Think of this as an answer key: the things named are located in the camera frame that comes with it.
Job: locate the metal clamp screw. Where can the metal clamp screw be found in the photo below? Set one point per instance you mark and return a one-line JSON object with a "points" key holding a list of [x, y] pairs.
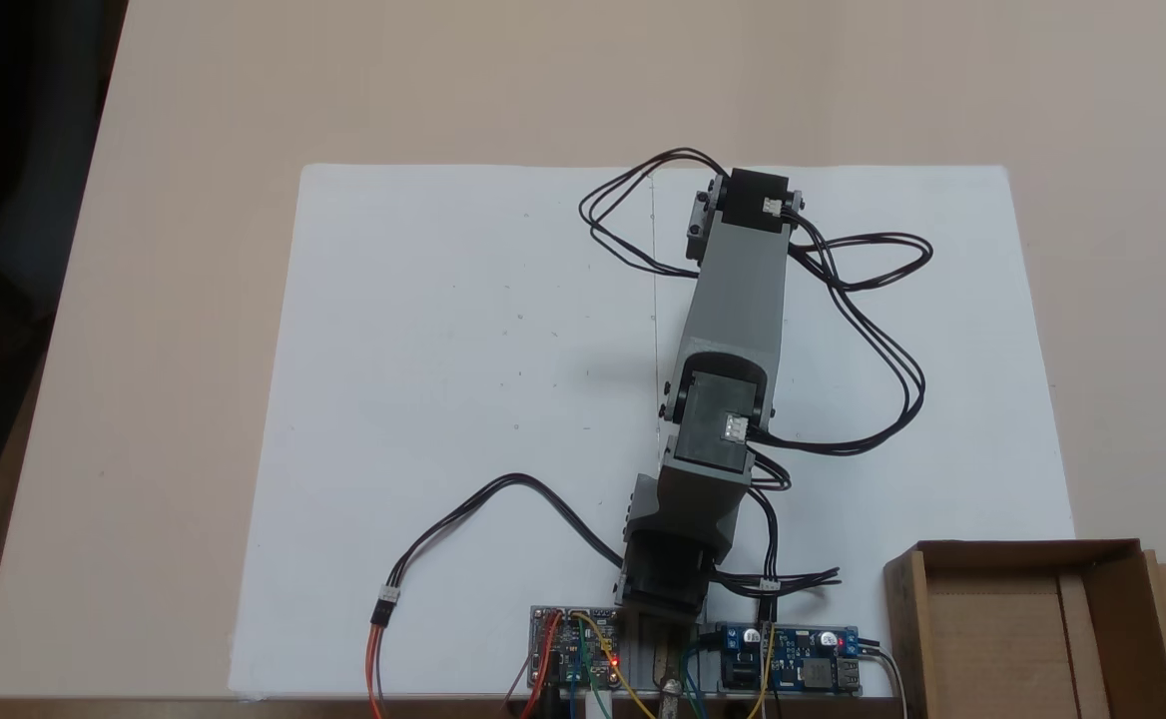
{"points": [[665, 669]]}

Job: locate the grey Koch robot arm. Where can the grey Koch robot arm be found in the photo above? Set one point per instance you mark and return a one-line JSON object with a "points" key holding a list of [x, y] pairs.
{"points": [[733, 290]]}

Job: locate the motor controller circuit board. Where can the motor controller circuit board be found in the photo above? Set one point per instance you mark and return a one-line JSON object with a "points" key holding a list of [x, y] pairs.
{"points": [[573, 649]]}

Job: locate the large white paper sheet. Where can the large white paper sheet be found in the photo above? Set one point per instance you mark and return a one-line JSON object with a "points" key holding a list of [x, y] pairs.
{"points": [[423, 399]]}

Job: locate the brown cardboard box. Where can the brown cardboard box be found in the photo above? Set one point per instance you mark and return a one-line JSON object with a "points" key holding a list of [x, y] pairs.
{"points": [[1002, 639]]}

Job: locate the dark chair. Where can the dark chair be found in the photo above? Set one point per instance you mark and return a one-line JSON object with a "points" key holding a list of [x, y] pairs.
{"points": [[4, 300]]}

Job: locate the blue power converter board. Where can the blue power converter board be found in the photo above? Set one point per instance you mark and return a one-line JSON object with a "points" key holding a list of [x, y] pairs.
{"points": [[803, 659]]}

